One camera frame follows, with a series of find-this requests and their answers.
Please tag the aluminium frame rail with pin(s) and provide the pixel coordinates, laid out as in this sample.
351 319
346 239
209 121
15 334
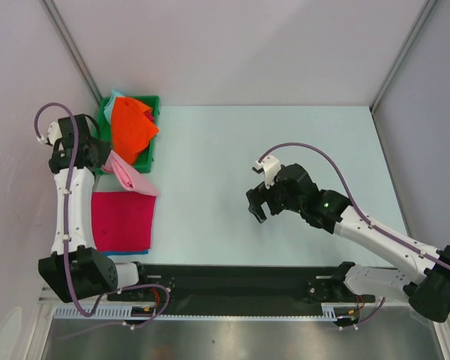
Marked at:
48 296

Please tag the orange t shirt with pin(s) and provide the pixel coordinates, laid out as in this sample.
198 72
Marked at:
131 131

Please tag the pink t shirt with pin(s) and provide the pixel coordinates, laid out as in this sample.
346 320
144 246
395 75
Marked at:
128 177

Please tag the magenta t shirt in bin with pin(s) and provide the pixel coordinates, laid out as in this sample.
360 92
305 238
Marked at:
149 115

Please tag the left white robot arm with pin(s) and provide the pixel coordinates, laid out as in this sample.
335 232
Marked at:
75 268

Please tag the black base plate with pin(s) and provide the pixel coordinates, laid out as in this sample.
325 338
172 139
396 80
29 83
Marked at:
243 291

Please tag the light blue t shirt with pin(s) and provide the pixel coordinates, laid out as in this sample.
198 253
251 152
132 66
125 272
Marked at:
108 109

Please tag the folded magenta t shirt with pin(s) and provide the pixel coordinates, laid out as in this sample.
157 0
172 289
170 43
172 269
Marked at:
122 221

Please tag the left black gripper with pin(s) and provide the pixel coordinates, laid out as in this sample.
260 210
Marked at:
104 150

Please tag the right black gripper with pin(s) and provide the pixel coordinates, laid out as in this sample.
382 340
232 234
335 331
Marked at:
268 200

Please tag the folded blue t shirt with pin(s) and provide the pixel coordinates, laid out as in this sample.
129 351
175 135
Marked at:
124 253

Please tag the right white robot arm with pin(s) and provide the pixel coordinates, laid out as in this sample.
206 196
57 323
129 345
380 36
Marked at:
420 274

